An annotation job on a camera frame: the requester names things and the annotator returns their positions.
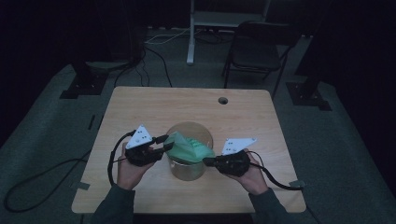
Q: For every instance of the person's left hand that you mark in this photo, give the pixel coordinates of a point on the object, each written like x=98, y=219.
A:
x=130, y=175

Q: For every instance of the person's right hand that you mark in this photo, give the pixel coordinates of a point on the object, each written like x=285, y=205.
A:
x=253, y=180

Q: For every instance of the grey tape piece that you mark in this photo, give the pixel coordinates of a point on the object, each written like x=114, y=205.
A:
x=80, y=185
x=298, y=183

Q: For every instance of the white metal desk frame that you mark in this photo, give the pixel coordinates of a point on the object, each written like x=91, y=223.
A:
x=218, y=18

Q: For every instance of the black stand with base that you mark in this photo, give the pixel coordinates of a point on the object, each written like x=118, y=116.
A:
x=306, y=95
x=84, y=84

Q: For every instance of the green plastic bag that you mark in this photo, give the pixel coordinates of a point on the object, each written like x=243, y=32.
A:
x=186, y=151

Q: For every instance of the clear plastic bin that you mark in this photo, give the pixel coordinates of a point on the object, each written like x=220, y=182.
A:
x=186, y=172

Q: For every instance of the black tape strip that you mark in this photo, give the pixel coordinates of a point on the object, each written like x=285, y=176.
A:
x=91, y=122

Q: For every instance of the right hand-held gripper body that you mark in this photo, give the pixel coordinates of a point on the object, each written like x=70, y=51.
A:
x=233, y=163

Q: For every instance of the black folding chair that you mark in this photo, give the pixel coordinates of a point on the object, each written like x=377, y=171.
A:
x=257, y=51

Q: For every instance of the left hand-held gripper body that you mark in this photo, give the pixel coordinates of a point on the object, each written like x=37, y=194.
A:
x=141, y=154

